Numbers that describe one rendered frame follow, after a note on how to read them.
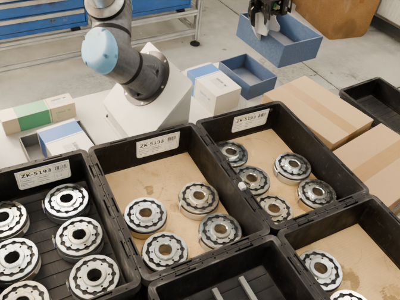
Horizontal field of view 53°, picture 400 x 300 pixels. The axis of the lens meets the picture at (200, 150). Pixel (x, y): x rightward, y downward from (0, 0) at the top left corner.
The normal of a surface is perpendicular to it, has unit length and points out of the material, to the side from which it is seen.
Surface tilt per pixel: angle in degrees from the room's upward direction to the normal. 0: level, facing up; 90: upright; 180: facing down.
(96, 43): 52
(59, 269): 0
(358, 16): 90
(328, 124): 0
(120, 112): 47
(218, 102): 90
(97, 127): 0
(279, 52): 89
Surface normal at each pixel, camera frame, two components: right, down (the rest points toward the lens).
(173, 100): -0.53, -0.25
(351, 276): 0.10, -0.72
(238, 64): 0.58, 0.60
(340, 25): 0.32, 0.68
